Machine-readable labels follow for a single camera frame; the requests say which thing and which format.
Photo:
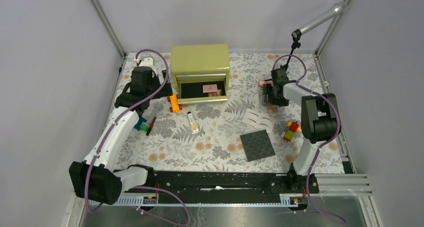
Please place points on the green drawer cabinet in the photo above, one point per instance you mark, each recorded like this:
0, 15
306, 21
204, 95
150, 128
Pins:
192, 66

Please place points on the white cream tube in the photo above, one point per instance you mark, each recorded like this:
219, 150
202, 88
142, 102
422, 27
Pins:
193, 124

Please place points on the silver metal pole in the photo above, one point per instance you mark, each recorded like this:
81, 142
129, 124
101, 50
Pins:
336, 10

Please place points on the red yellow green toy blocks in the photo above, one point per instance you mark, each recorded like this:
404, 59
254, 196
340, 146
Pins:
293, 127

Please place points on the black tripod stand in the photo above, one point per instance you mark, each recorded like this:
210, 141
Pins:
291, 50

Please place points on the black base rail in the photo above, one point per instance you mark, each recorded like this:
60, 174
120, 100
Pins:
231, 187

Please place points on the black perforated square plate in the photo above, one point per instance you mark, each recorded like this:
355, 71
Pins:
257, 145

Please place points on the pink square compact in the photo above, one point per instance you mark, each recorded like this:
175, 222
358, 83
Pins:
210, 88

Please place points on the green toy brick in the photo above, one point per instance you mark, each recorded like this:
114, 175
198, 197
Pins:
144, 127

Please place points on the blue toy brick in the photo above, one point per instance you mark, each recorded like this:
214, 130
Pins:
137, 126

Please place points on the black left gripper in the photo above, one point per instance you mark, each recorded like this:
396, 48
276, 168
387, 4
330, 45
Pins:
165, 91

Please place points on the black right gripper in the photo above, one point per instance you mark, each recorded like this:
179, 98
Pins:
280, 103

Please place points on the pink lotion bottle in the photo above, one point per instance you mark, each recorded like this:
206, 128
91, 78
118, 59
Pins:
261, 83

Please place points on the yellow toy car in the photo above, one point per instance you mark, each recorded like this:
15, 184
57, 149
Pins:
175, 107

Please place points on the red brown eyeliner pencil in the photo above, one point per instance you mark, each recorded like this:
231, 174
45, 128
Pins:
151, 126

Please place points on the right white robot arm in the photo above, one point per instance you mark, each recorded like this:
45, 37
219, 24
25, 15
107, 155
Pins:
320, 122

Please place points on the white eyebrow stencil card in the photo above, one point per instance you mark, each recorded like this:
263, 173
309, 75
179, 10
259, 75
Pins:
259, 120

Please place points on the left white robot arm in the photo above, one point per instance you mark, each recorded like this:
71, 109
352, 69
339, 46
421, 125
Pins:
95, 178

